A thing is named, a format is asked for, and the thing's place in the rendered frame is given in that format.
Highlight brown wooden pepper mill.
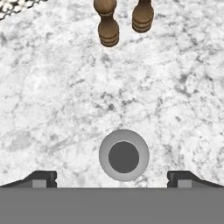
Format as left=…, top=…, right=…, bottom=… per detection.
left=93, top=0, right=121, bottom=48

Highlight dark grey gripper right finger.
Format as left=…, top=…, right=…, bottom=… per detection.
left=166, top=170, right=224, bottom=189

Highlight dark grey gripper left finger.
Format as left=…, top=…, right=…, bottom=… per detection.
left=0, top=170, right=58, bottom=189

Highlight grey bottle with dark cap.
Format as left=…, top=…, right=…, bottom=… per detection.
left=98, top=129, right=151, bottom=183

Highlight brown wooden salt shaker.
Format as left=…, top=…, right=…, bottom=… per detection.
left=131, top=0, right=155, bottom=33

